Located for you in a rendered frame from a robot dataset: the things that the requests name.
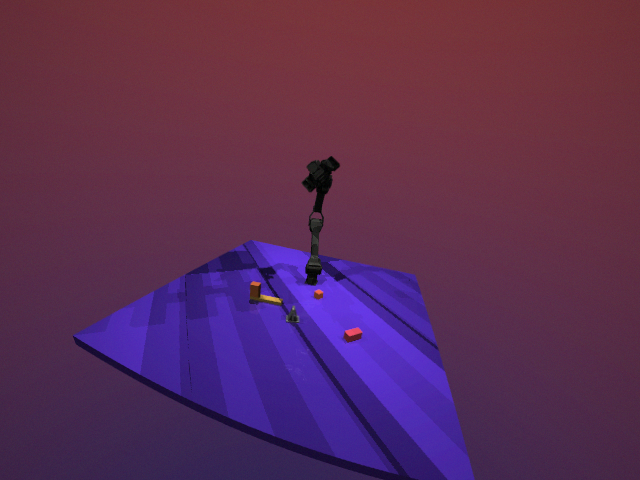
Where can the small red block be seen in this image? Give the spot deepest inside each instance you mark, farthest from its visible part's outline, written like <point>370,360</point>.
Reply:
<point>352,334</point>

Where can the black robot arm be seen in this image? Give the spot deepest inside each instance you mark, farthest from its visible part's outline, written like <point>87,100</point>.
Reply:
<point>313,266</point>

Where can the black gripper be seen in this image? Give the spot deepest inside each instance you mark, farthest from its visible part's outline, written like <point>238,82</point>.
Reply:
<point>321,175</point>

